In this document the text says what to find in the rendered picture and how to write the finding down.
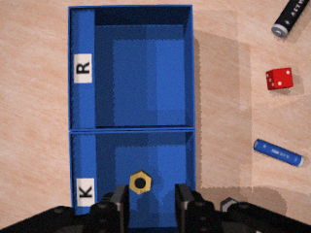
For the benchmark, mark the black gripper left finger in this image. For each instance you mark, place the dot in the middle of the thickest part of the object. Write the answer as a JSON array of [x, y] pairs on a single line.
[[103, 217]]

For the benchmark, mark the red die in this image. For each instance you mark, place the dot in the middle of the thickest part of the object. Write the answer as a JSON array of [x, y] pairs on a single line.
[[279, 78]]

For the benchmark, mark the blue aaa battery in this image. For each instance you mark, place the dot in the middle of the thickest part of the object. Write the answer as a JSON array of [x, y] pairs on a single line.
[[278, 153]]

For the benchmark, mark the brass hex nut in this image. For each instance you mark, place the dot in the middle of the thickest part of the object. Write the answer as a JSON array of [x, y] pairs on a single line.
[[140, 182]]

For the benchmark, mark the black aa battery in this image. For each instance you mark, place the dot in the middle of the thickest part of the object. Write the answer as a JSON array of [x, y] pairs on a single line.
[[288, 17]]

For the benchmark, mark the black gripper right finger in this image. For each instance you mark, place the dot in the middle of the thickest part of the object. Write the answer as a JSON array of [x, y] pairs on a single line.
[[243, 217]]

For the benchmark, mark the grey hex nut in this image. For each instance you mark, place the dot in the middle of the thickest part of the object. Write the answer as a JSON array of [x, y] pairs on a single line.
[[225, 205]]

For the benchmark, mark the blue bin rack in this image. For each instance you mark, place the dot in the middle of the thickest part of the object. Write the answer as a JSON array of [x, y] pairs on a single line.
[[131, 70]]

